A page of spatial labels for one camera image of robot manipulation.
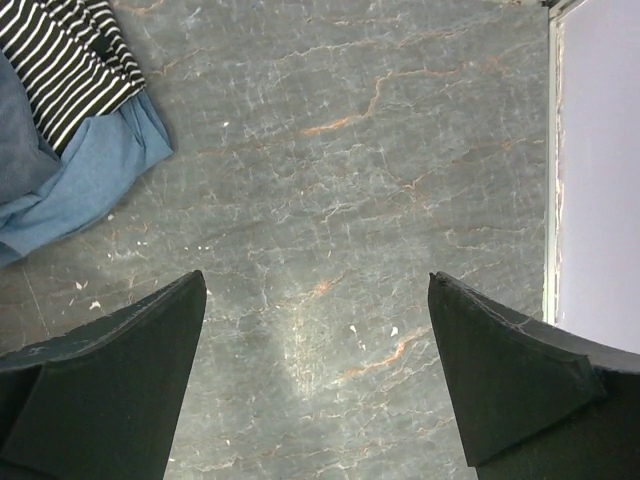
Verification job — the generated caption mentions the aluminium frame rail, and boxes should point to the aluminium frame rail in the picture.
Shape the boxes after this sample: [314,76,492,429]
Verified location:
[541,0,583,326]

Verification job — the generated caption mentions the blue and striped clothes pile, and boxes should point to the blue and striped clothes pile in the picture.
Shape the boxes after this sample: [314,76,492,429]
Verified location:
[1,1,172,265]

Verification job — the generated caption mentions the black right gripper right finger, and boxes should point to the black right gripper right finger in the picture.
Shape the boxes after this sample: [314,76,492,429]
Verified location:
[428,272,639,479]

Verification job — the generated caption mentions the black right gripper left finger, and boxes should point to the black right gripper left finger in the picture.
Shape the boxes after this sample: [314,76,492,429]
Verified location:
[1,270,206,480]

